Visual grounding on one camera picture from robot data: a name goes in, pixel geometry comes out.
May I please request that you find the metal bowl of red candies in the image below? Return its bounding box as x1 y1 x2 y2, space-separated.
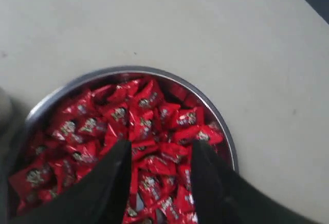
1 66 237 223

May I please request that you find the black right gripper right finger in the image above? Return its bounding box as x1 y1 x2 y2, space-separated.
191 139 314 223

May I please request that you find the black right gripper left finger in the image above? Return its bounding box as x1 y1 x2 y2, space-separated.
10 140 132 223

